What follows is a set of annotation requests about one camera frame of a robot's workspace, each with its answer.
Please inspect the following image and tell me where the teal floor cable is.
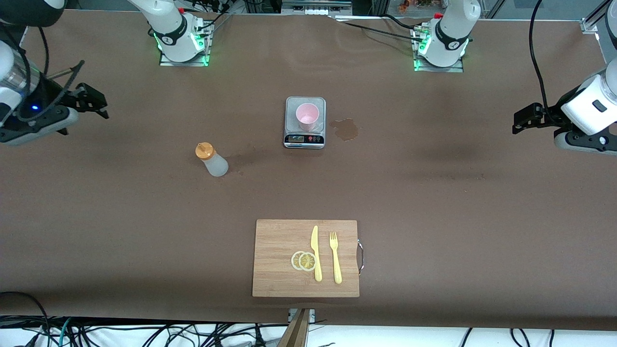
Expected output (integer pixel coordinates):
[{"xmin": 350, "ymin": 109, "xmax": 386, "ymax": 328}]
[{"xmin": 57, "ymin": 317, "xmax": 74, "ymax": 347}]

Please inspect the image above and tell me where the white power strip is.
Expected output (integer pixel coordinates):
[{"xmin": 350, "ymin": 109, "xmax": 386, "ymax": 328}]
[{"xmin": 282, "ymin": 0, "xmax": 352, "ymax": 16}]

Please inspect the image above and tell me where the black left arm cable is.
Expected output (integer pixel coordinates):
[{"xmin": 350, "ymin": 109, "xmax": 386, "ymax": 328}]
[{"xmin": 528, "ymin": 0, "xmax": 551, "ymax": 114}]

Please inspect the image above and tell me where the black tabletop cable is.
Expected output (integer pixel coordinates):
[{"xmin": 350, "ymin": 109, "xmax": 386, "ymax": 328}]
[
  {"xmin": 383, "ymin": 13, "xmax": 426, "ymax": 30},
  {"xmin": 333, "ymin": 17, "xmax": 427, "ymax": 41}
]

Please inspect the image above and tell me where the brown sauce spill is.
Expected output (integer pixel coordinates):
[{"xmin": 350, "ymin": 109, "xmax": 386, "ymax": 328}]
[{"xmin": 329, "ymin": 118, "xmax": 362, "ymax": 142}]

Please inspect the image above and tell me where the silver digital kitchen scale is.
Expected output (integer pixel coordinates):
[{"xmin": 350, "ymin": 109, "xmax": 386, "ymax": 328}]
[{"xmin": 283, "ymin": 96, "xmax": 326, "ymax": 149}]

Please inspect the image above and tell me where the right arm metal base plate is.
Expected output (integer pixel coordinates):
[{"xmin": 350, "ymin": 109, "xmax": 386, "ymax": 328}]
[{"xmin": 159, "ymin": 19, "xmax": 212, "ymax": 67}]

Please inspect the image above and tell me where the yellow plastic fork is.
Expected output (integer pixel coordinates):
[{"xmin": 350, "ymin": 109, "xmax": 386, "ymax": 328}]
[{"xmin": 329, "ymin": 231, "xmax": 343, "ymax": 284}]

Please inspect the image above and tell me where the clear sauce bottle orange cap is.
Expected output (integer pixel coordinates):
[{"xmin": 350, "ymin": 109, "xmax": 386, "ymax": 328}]
[{"xmin": 195, "ymin": 142, "xmax": 229, "ymax": 177}]

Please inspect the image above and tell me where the metal table bracket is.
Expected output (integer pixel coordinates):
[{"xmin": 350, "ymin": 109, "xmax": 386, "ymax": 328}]
[{"xmin": 288, "ymin": 308, "xmax": 316, "ymax": 324}]

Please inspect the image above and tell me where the wooden post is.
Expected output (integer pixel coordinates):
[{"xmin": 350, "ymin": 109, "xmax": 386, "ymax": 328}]
[{"xmin": 277, "ymin": 308, "xmax": 311, "ymax": 347}]

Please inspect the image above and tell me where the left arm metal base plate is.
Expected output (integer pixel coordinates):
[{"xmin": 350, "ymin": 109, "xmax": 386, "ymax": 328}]
[{"xmin": 413, "ymin": 27, "xmax": 464, "ymax": 73}]

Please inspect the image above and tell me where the wooden cutting board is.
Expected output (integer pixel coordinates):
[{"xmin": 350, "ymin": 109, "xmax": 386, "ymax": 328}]
[{"xmin": 252, "ymin": 219, "xmax": 365, "ymax": 298}]

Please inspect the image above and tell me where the pink plastic cup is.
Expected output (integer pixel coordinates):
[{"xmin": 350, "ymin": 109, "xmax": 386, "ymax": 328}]
[{"xmin": 295, "ymin": 103, "xmax": 320, "ymax": 132}]

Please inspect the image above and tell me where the yellow plastic knife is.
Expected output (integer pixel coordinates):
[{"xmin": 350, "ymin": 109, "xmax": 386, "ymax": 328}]
[{"xmin": 310, "ymin": 226, "xmax": 322, "ymax": 282}]

